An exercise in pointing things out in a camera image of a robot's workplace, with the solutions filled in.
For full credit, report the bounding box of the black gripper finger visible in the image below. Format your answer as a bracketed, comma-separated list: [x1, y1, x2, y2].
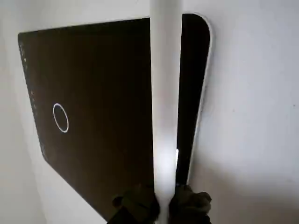
[167, 183, 213, 224]
[111, 183, 161, 224]

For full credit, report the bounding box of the white stylus pen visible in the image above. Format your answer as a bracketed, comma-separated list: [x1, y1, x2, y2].
[149, 0, 183, 224]

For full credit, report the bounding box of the black screen tablet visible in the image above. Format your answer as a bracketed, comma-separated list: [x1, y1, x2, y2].
[17, 13, 215, 222]

